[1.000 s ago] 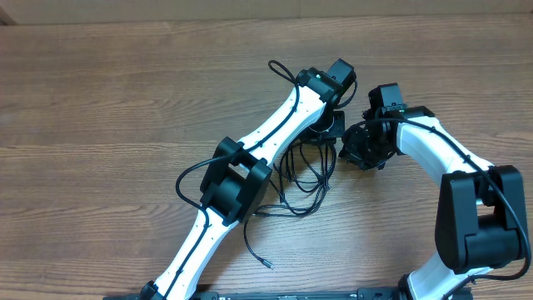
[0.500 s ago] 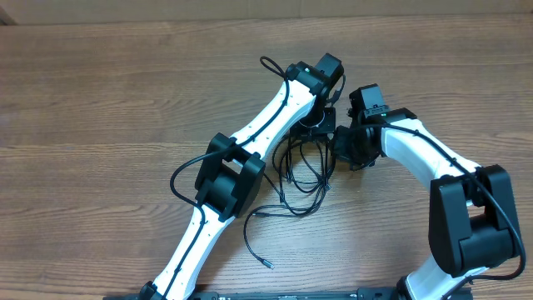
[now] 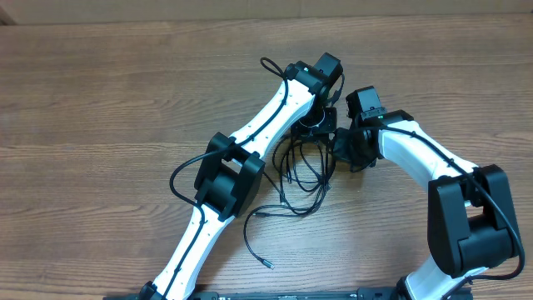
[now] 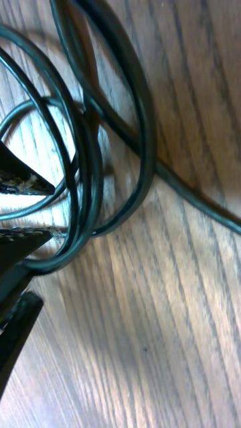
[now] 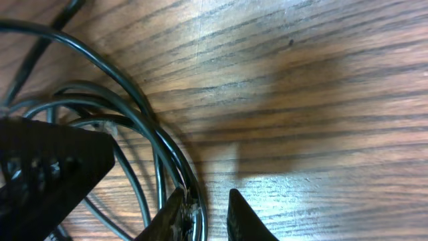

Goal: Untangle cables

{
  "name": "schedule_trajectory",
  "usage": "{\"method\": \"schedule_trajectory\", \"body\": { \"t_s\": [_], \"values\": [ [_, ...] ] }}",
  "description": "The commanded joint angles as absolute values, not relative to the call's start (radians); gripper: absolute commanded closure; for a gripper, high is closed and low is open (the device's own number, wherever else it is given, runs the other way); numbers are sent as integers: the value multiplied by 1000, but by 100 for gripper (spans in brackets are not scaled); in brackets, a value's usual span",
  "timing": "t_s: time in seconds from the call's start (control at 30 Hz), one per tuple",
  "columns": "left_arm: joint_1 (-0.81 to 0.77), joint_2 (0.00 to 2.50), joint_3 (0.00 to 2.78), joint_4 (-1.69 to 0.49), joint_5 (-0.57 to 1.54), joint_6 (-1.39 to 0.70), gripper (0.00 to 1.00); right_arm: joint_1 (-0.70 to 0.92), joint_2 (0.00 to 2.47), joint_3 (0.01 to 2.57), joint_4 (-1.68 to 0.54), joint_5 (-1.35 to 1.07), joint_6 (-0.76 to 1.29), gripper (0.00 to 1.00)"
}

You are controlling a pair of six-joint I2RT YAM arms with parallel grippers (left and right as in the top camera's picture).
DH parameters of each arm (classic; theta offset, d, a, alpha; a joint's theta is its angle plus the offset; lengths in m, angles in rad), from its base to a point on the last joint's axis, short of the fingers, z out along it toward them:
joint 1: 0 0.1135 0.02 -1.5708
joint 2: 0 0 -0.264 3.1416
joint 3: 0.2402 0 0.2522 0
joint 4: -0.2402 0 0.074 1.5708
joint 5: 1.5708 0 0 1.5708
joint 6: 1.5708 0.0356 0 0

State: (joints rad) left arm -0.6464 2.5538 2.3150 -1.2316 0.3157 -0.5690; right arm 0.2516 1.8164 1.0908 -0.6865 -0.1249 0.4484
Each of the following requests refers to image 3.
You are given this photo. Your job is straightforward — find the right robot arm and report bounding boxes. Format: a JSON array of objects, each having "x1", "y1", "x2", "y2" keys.
[{"x1": 333, "y1": 87, "x2": 526, "y2": 299}]

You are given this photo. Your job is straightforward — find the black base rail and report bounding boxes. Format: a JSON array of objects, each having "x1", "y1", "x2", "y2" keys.
[{"x1": 103, "y1": 285, "x2": 474, "y2": 300}]

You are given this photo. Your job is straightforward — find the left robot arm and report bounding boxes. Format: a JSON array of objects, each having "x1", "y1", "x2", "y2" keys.
[{"x1": 139, "y1": 53, "x2": 344, "y2": 300}]

